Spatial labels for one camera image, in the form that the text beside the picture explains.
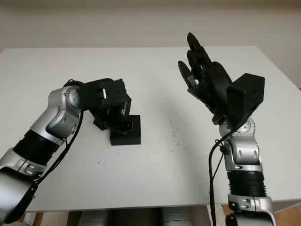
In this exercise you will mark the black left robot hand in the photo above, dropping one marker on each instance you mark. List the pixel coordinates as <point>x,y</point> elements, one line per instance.
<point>103,117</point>

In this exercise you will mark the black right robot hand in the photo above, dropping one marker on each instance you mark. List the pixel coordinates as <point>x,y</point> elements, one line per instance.
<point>216,89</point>

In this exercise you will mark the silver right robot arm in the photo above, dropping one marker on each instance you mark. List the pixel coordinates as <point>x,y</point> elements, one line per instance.
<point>244,153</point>

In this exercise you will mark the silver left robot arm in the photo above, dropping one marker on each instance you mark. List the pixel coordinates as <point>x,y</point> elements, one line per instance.
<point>54,117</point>

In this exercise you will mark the grey robot lower body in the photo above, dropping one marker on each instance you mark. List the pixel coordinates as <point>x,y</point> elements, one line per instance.
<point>136,216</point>

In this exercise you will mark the white table leg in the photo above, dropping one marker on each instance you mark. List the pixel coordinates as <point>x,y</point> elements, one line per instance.
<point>30,219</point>

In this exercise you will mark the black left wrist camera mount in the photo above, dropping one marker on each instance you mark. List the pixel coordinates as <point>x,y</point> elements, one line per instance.
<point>110,90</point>

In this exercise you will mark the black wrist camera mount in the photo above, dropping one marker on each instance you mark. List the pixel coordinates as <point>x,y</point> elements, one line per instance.
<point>249,96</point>
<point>110,90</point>

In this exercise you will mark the black camera box base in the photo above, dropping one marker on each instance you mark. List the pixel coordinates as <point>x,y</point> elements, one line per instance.
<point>127,139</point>

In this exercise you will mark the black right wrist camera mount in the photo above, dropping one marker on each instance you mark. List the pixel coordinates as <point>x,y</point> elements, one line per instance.
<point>249,96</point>

